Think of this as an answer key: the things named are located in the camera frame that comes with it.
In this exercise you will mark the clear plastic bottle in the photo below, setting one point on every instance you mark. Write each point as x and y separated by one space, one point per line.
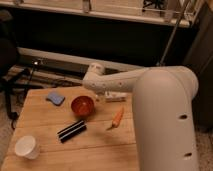
110 96

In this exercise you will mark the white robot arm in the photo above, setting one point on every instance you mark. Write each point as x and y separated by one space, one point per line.
162 112

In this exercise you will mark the metal pole stand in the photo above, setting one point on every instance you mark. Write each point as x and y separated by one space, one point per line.
161 62

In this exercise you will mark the red bowl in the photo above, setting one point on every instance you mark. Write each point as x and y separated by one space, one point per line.
82 106

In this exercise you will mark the orange toy carrot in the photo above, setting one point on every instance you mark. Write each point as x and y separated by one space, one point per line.
117 119

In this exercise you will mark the blue sponge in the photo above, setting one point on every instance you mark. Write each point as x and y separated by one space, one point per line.
55 98

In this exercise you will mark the black striped eraser block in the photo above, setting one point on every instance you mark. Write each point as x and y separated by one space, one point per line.
71 131

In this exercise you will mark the black office chair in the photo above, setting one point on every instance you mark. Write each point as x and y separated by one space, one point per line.
9 56

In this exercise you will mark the white paper cup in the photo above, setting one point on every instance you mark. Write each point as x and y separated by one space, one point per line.
27 147

